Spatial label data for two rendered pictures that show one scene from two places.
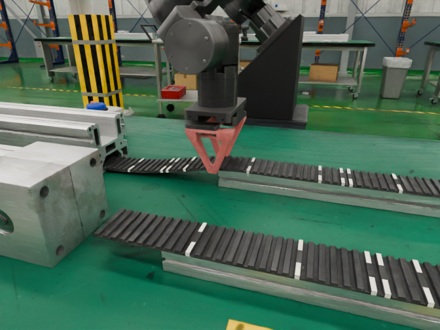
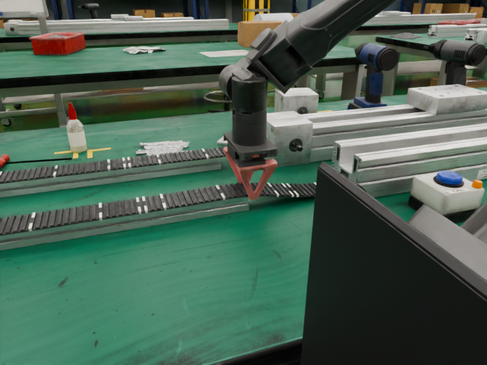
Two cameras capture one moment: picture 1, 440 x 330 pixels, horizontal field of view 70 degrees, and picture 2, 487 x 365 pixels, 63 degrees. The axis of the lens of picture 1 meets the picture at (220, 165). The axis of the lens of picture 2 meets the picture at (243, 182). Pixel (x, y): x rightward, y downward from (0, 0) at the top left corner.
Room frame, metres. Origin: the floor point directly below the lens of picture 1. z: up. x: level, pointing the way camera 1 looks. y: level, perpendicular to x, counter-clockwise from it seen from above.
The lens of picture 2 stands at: (0.97, -0.37, 1.14)
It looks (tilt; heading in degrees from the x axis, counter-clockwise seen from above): 26 degrees down; 145
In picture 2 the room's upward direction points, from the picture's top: straight up
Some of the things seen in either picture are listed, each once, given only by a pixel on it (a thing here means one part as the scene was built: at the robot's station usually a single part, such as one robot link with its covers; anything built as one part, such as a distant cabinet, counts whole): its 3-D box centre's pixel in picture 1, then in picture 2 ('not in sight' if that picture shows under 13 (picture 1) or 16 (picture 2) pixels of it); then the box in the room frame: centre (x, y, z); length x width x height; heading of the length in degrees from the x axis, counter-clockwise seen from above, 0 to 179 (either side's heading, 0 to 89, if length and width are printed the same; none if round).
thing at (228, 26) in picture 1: (216, 44); (248, 92); (0.44, 0.01, 0.98); 0.07 x 0.06 x 0.07; 162
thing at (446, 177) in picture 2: (96, 108); (448, 179); (0.66, 0.27, 0.84); 0.04 x 0.04 x 0.02
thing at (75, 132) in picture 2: not in sight; (75, 127); (-0.01, -0.18, 0.84); 0.04 x 0.04 x 0.12
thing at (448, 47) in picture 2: not in sight; (444, 77); (0.30, 0.84, 0.89); 0.20 x 0.08 x 0.22; 169
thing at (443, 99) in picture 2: not in sight; (446, 103); (0.44, 0.63, 0.87); 0.16 x 0.11 x 0.07; 73
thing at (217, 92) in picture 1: (217, 90); (249, 129); (0.45, 0.00, 0.92); 0.10 x 0.07 x 0.07; 163
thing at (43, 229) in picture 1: (52, 193); (285, 140); (0.32, 0.20, 0.83); 0.12 x 0.09 x 0.10; 163
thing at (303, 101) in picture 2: not in sight; (296, 108); (0.14, 0.39, 0.83); 0.11 x 0.10 x 0.10; 156
